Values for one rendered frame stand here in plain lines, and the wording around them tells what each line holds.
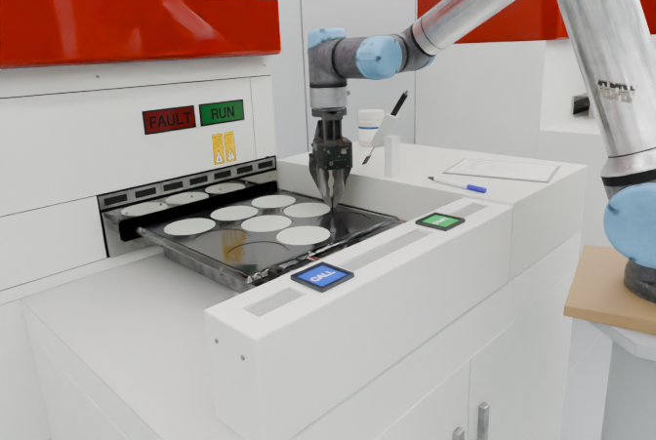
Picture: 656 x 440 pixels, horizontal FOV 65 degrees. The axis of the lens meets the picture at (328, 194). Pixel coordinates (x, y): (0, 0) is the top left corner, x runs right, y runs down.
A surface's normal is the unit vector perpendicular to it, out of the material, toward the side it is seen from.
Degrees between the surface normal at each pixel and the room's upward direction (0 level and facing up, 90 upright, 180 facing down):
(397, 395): 90
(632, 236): 100
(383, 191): 90
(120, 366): 0
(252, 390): 90
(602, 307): 3
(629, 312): 3
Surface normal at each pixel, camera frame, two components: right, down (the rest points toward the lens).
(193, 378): -0.04, -0.96
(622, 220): -0.64, 0.39
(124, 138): 0.71, 0.16
